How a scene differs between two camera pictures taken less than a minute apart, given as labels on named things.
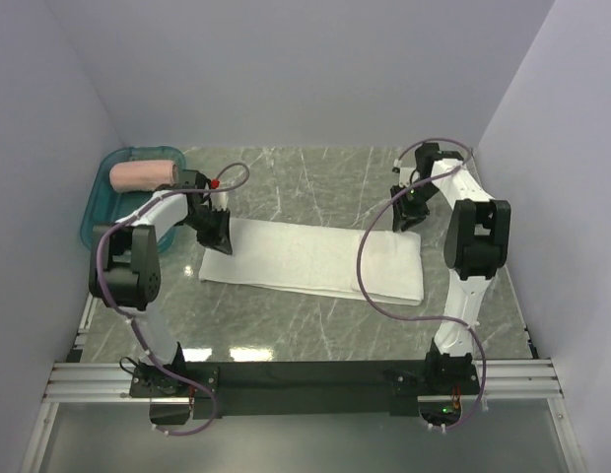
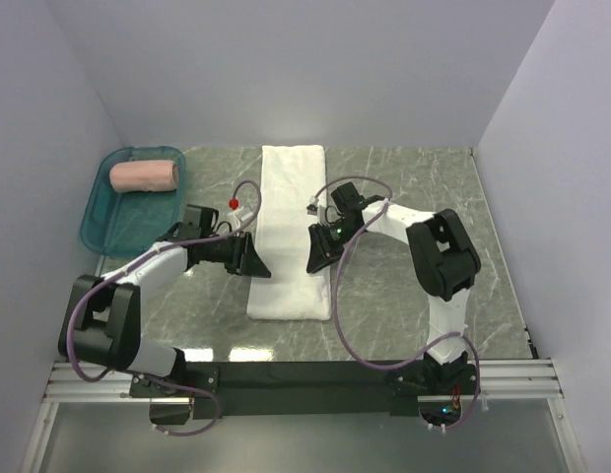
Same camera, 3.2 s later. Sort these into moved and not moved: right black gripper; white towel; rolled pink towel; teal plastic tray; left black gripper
Moved: white towel; right black gripper; left black gripper
Not moved: rolled pink towel; teal plastic tray
